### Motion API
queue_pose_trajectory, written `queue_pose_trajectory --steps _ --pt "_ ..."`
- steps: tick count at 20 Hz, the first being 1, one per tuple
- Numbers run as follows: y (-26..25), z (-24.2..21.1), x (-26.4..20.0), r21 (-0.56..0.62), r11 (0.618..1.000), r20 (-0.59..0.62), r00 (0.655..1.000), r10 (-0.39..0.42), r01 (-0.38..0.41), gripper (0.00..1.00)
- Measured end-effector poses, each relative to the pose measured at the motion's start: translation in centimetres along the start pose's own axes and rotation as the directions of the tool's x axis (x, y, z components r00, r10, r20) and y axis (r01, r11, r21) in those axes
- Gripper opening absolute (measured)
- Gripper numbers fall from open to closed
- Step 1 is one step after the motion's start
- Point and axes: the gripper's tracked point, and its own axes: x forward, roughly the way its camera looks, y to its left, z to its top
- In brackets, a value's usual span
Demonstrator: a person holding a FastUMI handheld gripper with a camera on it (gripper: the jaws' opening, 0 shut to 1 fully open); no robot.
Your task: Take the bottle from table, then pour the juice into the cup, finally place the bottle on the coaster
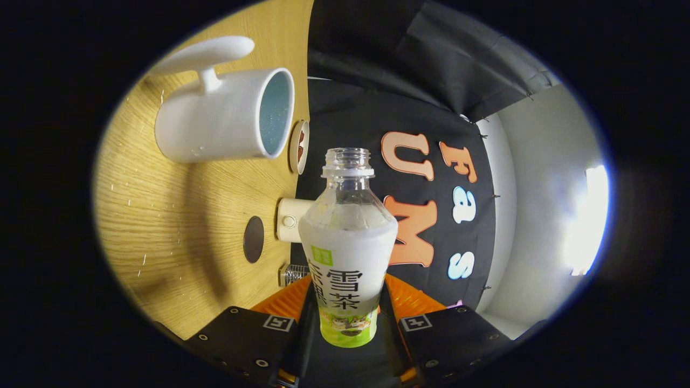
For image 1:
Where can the clear juice bottle green label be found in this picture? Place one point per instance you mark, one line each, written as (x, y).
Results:
(347, 253)

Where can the large ceiling light panel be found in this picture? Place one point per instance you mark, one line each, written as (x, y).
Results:
(587, 221)

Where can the black backdrop cloth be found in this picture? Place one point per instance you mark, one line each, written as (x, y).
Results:
(420, 81)

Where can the wooden table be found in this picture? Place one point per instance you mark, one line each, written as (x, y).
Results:
(161, 215)

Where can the small round wooden dish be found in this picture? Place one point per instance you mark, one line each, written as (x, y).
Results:
(299, 146)

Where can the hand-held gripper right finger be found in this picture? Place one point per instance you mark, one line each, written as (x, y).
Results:
(458, 339)

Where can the clear utensil holder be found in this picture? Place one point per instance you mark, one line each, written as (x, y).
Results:
(294, 275)

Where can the cream white toaster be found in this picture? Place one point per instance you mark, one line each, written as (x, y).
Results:
(291, 220)

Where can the dark round coaster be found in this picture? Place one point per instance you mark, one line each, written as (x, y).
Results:
(253, 239)

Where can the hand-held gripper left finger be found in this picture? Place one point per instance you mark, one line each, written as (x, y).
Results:
(242, 339)

